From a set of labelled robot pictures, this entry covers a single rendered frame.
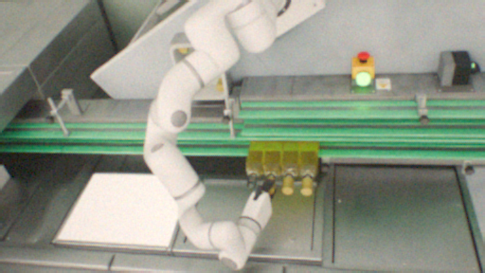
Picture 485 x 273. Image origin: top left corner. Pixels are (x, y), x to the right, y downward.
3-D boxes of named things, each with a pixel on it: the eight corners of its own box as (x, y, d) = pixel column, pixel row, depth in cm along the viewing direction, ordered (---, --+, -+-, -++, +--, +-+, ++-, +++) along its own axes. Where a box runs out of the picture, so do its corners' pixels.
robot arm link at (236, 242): (195, 236, 120) (221, 235, 114) (213, 207, 127) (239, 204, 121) (226, 272, 126) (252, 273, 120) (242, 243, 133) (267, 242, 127)
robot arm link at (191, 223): (204, 172, 115) (245, 232, 123) (171, 179, 124) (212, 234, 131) (187, 195, 110) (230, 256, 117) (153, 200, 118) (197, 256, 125)
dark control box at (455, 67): (437, 71, 149) (440, 85, 143) (440, 50, 144) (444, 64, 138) (463, 71, 148) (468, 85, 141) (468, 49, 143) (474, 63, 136)
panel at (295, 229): (94, 175, 178) (54, 247, 153) (91, 170, 176) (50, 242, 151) (325, 182, 160) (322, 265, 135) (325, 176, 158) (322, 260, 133)
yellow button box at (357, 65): (351, 73, 155) (351, 85, 150) (351, 54, 150) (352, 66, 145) (372, 72, 154) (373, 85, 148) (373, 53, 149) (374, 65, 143)
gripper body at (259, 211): (261, 243, 132) (276, 214, 139) (257, 220, 125) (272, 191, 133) (239, 236, 135) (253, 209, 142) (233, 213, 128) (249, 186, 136)
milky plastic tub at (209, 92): (188, 86, 170) (182, 100, 163) (174, 32, 155) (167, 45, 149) (233, 85, 166) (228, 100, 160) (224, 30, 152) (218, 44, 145)
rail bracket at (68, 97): (80, 107, 182) (55, 144, 165) (64, 72, 171) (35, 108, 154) (92, 107, 181) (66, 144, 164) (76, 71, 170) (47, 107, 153)
